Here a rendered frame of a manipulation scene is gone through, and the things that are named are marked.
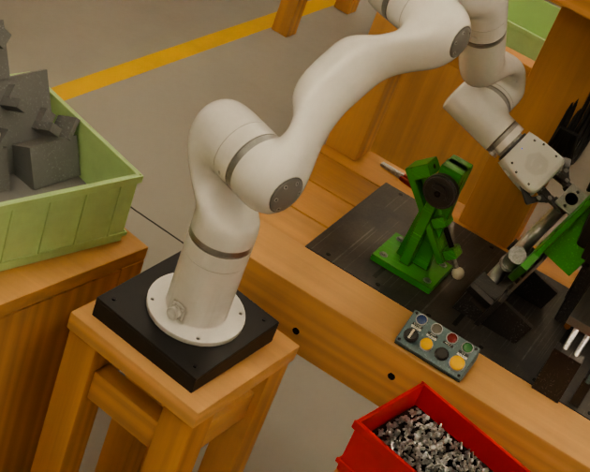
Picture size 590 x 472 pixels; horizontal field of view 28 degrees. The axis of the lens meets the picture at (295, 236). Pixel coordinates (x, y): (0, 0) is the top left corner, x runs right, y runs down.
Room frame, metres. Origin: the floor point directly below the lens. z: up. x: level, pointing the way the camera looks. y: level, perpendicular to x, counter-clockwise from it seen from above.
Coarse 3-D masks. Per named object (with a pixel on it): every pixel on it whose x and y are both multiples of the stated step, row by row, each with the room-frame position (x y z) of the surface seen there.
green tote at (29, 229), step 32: (96, 160) 2.10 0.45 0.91; (64, 192) 1.87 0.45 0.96; (96, 192) 1.94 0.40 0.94; (128, 192) 2.01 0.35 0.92; (0, 224) 1.76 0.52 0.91; (32, 224) 1.83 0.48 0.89; (64, 224) 1.89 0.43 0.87; (96, 224) 1.96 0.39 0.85; (0, 256) 1.78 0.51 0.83; (32, 256) 1.84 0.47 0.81
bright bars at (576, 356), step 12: (588, 336) 1.96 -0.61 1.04; (564, 348) 1.93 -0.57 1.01; (576, 348) 1.94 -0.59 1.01; (552, 360) 1.92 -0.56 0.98; (564, 360) 1.91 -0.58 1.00; (576, 360) 1.91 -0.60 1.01; (540, 372) 1.92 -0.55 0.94; (552, 372) 1.92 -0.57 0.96; (564, 372) 1.91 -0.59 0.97; (576, 372) 1.90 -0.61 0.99; (540, 384) 1.92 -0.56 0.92; (552, 384) 1.91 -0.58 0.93; (564, 384) 1.91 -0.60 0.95; (552, 396) 1.91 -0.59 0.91
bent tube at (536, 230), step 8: (568, 192) 2.16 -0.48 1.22; (560, 200) 2.14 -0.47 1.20; (568, 200) 2.20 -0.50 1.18; (576, 200) 2.16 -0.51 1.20; (552, 208) 2.21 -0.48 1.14; (568, 208) 2.14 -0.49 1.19; (544, 216) 2.22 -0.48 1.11; (552, 216) 2.21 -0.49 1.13; (560, 216) 2.21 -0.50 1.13; (536, 224) 2.22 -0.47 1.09; (544, 224) 2.21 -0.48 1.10; (552, 224) 2.21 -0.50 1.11; (528, 232) 2.21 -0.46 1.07; (536, 232) 2.21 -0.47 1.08; (544, 232) 2.21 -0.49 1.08; (520, 240) 2.20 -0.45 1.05; (528, 240) 2.19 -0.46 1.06; (536, 240) 2.20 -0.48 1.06; (528, 248) 2.18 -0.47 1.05; (496, 264) 2.15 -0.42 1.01; (496, 272) 2.13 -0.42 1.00; (504, 272) 2.13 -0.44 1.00; (496, 280) 2.11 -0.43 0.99
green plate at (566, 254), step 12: (588, 204) 2.04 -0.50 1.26; (576, 216) 2.05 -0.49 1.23; (564, 228) 2.05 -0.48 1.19; (576, 228) 2.06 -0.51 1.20; (552, 240) 2.05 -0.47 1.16; (564, 240) 2.06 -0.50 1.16; (576, 240) 2.05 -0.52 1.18; (540, 252) 2.06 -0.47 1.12; (552, 252) 2.06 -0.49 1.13; (564, 252) 2.06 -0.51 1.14; (576, 252) 2.05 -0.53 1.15; (564, 264) 2.05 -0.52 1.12; (576, 264) 2.05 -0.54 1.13
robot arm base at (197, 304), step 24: (192, 240) 1.70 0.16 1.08; (192, 264) 1.70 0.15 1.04; (216, 264) 1.69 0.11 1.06; (240, 264) 1.71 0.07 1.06; (168, 288) 1.77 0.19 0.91; (192, 288) 1.69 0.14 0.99; (216, 288) 1.70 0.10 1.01; (168, 312) 1.69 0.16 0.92; (192, 312) 1.70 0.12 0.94; (216, 312) 1.71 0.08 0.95; (240, 312) 1.79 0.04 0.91; (192, 336) 1.68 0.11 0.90; (216, 336) 1.70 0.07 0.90
